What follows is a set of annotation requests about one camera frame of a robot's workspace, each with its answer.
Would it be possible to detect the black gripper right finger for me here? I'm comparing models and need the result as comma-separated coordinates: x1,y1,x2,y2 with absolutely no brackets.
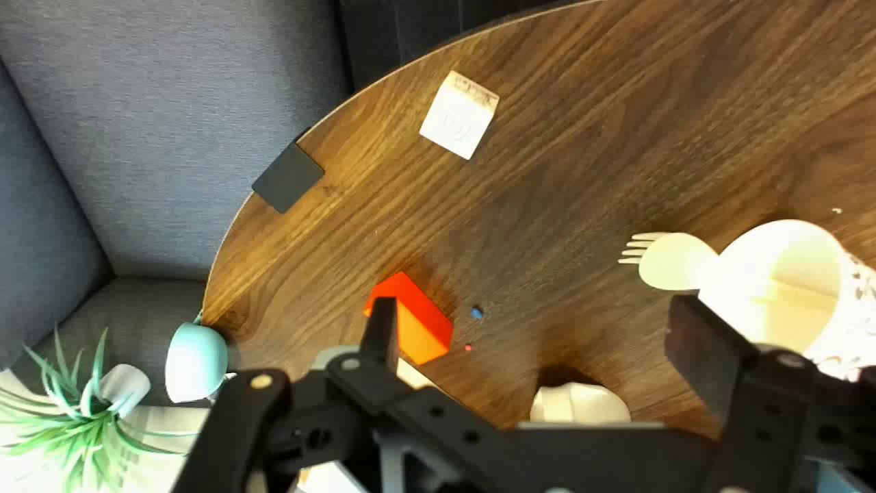
664,292,827,432

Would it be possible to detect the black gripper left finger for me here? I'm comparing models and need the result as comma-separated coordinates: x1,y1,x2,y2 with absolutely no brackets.
327,296,434,415

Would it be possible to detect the cream disposable fork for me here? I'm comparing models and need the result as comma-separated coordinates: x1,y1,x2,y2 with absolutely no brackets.
617,229,673,269

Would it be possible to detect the patterned white paper cup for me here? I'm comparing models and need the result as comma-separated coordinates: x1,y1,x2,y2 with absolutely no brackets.
697,216,876,385

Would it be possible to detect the red orange block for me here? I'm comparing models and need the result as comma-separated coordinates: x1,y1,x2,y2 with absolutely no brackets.
363,269,457,370

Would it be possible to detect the white mug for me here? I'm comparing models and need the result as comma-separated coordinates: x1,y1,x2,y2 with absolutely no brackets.
525,377,636,426

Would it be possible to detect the light teal scoop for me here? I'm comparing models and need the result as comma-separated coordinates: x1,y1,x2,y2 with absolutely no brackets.
161,318,234,407

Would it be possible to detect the small pale wooden cube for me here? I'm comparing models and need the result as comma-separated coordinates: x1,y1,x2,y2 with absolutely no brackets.
416,68,505,165

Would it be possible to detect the dark grey fabric sofa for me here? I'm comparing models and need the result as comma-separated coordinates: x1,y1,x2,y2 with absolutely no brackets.
0,0,356,366

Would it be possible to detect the green spiky plant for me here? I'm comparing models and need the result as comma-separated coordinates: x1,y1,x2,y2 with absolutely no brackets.
0,326,156,493

